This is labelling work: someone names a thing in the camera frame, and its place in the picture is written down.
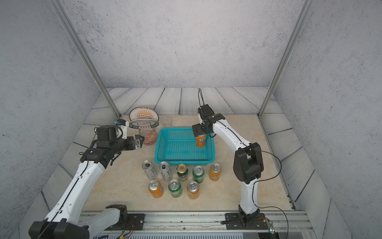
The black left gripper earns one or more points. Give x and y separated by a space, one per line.
132 146

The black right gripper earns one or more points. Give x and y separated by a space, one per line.
199 131

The orange soda can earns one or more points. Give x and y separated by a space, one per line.
193 190
201 140
156 189
215 172

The silver drink can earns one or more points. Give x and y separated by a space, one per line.
149 170
165 169

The teal plastic basket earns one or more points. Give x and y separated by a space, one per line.
177 145

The green soda can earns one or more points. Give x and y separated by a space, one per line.
198 174
175 188

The green gold beer can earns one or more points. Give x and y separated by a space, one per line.
182 172

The orange soda can front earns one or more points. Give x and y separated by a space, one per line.
156 189

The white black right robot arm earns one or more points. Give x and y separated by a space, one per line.
232 219

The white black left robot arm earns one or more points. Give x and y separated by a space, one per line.
63 221

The orange patterned bowl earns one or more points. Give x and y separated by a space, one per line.
149 141

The green rimmed flat plate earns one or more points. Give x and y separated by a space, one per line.
143 124

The upright plate with sunburst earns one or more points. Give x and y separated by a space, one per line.
139 113

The clear drinking glass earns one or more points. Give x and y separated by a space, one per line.
166 121

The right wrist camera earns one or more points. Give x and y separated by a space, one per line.
202 117

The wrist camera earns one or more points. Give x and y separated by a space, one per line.
202 117
123 125

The metal wire plate rack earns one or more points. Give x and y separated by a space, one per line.
146 130

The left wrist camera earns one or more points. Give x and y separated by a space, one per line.
123 125

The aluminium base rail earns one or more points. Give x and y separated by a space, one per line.
193 222

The left aluminium frame post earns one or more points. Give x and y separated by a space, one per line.
65 22

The aluminium frame post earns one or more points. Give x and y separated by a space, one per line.
65 22
286 55

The right aluminium frame post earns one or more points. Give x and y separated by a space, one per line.
286 55

